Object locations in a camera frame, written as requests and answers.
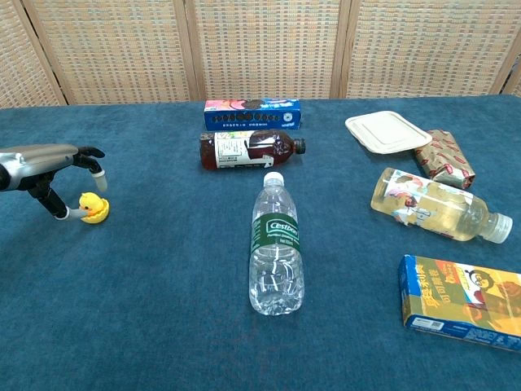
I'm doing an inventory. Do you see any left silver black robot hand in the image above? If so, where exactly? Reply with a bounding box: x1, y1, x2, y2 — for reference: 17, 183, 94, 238
0, 143, 109, 222

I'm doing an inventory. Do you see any yellow eggshell cup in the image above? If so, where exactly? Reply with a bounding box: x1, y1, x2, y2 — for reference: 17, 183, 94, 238
80, 198, 111, 226

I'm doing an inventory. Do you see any brown tea bottle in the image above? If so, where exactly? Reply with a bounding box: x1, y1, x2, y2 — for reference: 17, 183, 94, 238
199, 130, 307, 171

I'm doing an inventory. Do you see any woven folding screen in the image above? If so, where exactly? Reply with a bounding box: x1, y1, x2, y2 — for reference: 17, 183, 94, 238
0, 0, 521, 110

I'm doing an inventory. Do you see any gold red snack package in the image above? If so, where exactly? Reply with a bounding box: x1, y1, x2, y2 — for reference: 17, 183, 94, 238
414, 129, 477, 191

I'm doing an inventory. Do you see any pale yellow drink bottle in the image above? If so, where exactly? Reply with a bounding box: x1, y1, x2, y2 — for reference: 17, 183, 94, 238
370, 167, 514, 245

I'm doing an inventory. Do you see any yellow rubber duck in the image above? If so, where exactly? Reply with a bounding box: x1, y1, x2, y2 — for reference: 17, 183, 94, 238
78, 191, 105, 217

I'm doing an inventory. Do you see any clear water bottle green label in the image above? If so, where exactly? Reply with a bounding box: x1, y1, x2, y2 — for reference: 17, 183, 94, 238
248, 171, 306, 317

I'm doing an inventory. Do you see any blue yellow biscuit box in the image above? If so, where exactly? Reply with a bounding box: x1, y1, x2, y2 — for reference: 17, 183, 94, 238
397, 254, 521, 354

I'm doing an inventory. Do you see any blue cookie box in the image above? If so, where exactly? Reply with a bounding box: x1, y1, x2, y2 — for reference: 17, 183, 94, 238
204, 98, 303, 132

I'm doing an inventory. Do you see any beige lunch box lid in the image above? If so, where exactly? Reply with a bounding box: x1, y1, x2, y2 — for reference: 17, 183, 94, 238
344, 110, 433, 156

